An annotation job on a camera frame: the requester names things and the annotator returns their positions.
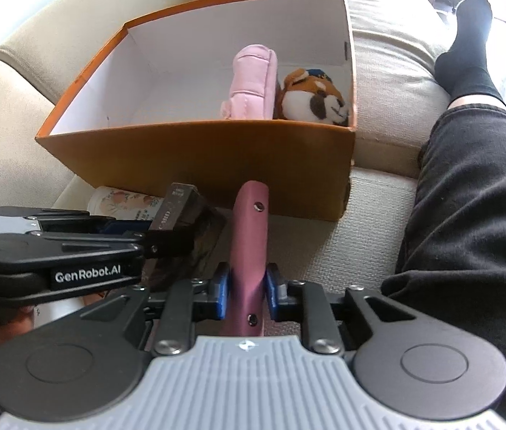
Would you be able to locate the beige sofa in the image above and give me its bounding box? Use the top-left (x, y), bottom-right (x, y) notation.
top-left (0, 0), bottom-right (460, 298)

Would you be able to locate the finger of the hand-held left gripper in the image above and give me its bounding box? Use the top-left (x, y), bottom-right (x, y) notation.
top-left (33, 215), bottom-right (154, 236)
top-left (29, 229), bottom-right (196, 261)

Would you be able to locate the black picture card box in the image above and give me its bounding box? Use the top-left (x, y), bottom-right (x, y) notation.
top-left (143, 183), bottom-right (228, 294)

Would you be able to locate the tiger plush toy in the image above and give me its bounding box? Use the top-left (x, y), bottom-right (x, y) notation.
top-left (275, 68), bottom-right (350, 127)

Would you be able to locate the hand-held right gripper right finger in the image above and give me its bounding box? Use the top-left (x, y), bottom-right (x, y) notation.
top-left (266, 262), bottom-right (417, 357)

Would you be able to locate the orange cardboard box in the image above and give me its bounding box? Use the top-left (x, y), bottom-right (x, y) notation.
top-left (35, 0), bottom-right (359, 223)

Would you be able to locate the black sock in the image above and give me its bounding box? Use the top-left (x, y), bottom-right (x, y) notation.
top-left (434, 0), bottom-right (506, 110)

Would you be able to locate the person's leg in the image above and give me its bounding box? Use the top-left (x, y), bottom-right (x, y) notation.
top-left (378, 99), bottom-right (506, 413)

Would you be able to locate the floral printed packet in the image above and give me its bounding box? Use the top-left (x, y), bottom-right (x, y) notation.
top-left (89, 186), bottom-right (166, 221)

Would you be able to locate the pink plush toy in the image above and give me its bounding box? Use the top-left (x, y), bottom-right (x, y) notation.
top-left (221, 45), bottom-right (279, 120)

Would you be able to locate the person's left hand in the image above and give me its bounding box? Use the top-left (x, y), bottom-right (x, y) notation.
top-left (0, 305), bottom-right (35, 369)

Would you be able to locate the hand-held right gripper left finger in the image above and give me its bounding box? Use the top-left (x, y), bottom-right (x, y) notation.
top-left (100, 262), bottom-right (231, 357)

